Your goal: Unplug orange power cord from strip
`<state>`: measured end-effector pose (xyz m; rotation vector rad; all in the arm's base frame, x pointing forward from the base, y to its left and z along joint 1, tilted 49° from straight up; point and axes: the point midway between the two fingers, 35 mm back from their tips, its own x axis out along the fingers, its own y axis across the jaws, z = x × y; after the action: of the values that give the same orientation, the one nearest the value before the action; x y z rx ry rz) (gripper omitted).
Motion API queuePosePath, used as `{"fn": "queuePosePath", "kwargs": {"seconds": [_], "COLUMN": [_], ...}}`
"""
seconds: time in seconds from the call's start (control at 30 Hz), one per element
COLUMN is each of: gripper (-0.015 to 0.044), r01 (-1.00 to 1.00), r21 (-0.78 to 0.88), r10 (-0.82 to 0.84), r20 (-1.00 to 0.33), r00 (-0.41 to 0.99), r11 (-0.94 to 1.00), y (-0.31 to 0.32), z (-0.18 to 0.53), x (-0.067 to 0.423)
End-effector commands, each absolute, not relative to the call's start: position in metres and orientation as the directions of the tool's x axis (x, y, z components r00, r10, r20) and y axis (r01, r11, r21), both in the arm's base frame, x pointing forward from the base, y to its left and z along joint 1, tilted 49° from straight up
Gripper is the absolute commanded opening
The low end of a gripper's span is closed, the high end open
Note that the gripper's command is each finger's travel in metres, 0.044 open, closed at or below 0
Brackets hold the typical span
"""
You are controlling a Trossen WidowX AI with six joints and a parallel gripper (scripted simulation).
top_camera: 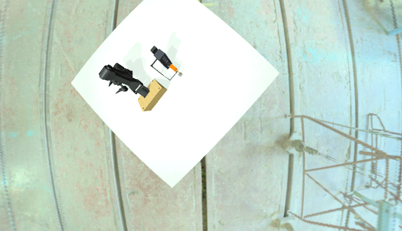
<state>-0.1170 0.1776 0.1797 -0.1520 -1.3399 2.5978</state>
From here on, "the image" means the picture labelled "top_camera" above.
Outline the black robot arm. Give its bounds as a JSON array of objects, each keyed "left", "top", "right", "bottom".
[{"left": 99, "top": 63, "right": 150, "bottom": 98}]

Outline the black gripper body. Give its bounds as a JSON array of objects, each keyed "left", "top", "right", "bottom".
[{"left": 120, "top": 84, "right": 128, "bottom": 92}]

